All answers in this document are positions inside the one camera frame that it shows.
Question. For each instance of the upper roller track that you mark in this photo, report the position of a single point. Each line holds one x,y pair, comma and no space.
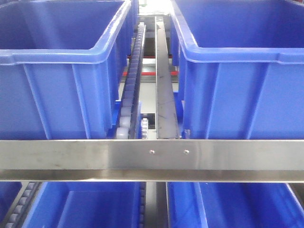
129,117

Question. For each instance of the roller track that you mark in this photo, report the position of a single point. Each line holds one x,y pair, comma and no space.
129,117
21,205

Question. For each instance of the lower right blue bin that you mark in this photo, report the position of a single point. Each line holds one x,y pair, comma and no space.
233,205

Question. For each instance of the blue bin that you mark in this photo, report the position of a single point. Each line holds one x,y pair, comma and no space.
241,67
61,62
233,205
86,205

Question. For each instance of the upper right blue bin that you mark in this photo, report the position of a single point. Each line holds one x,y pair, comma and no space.
241,67

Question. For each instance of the upper left blue bin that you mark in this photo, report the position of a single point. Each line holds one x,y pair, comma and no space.
61,62

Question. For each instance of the lower left blue bin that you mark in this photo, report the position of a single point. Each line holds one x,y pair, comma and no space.
86,205

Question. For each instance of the lower far left bin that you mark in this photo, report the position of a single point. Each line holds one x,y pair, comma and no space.
8,192

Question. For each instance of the lower left roller track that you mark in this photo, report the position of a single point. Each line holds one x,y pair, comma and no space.
21,205

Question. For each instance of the steel divider rail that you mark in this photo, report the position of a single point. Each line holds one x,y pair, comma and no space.
166,117

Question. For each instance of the steel front shelf rail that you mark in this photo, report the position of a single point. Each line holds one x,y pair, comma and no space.
153,160

